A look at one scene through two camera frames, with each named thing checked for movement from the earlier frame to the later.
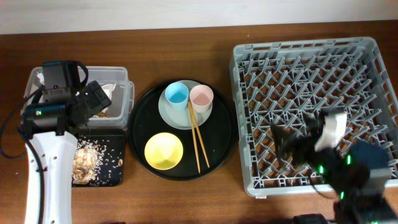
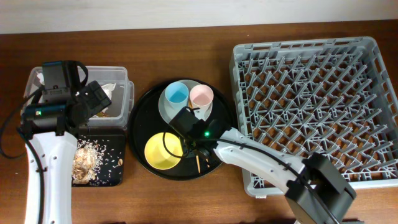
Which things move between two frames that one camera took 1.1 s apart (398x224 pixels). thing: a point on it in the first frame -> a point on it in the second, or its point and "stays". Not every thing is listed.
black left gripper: [94, 101] stays
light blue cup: [177, 94] stays
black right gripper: [303, 149] -> [186, 141]
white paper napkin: [108, 89] stays
